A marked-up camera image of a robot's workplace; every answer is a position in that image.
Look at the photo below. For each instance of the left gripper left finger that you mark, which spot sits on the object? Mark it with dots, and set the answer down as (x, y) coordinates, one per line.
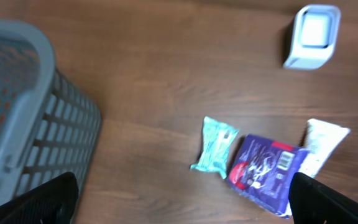
(52, 202)

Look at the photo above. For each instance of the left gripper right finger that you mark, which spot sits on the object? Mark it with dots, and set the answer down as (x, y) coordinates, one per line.
(312, 202)

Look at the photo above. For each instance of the white tube gold cap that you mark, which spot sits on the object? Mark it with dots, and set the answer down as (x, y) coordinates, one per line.
(321, 140)

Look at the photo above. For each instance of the purple tissue pack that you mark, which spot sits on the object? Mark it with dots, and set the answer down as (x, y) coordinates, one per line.
(262, 172)

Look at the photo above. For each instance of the teal wet wipes pack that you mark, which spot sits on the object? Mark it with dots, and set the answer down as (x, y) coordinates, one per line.
(217, 139)

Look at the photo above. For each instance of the white barcode scanner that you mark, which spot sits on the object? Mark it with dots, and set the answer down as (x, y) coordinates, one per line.
(313, 37)

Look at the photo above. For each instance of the grey plastic shopping basket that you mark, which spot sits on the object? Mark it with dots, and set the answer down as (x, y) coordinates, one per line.
(48, 126)

